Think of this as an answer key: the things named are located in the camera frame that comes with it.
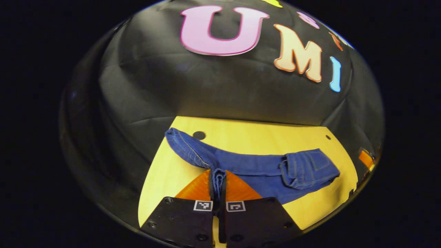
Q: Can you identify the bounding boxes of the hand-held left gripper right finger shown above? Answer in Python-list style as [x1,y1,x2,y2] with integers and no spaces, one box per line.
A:
[218,169,304,248]

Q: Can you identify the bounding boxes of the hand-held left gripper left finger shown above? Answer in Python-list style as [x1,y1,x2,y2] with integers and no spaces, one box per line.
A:
[140,169,216,248]

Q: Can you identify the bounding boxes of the blue denim jeans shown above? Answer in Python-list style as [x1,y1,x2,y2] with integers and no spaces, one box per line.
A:
[165,127,341,205]

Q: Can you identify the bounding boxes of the black backdrop cloth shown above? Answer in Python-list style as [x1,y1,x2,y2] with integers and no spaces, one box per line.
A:
[59,0,386,228]

